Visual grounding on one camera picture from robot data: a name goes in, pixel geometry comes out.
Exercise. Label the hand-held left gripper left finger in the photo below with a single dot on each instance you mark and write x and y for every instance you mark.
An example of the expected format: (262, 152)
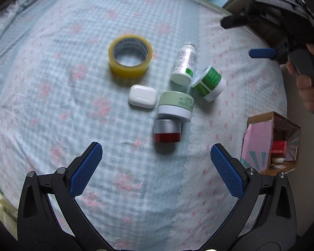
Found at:
(86, 168)

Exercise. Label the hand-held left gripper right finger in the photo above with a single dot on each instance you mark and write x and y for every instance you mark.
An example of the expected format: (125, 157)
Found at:
(226, 172)

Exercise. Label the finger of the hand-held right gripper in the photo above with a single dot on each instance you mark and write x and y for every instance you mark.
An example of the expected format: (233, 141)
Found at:
(233, 21)
(261, 53)

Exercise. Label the person's right hand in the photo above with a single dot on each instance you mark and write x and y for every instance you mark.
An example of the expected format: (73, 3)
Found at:
(307, 91)

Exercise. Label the pink cardboard box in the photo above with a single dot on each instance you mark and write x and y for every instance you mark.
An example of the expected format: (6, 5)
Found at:
(259, 141)

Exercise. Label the small red box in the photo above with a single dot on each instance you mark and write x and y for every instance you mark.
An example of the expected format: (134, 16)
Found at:
(278, 149)

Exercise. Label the white jar with green label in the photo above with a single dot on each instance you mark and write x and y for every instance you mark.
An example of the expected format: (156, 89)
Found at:
(210, 83)

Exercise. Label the blue checked floral bedsheet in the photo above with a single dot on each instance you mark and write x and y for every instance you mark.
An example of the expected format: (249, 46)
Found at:
(68, 109)

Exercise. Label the white bottle with green label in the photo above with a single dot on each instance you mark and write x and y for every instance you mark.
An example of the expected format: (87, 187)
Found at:
(183, 65)

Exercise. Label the red jar with silver lid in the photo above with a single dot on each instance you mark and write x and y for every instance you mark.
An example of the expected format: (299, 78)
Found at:
(167, 132)

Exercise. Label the pale green cream jar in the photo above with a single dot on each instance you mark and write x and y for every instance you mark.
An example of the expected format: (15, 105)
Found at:
(175, 104)

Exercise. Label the white earbuds case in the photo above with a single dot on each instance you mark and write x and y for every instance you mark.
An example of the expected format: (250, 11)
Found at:
(142, 96)

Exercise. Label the yellow packing tape roll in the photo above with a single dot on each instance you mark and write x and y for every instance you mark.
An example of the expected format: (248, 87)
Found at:
(130, 57)

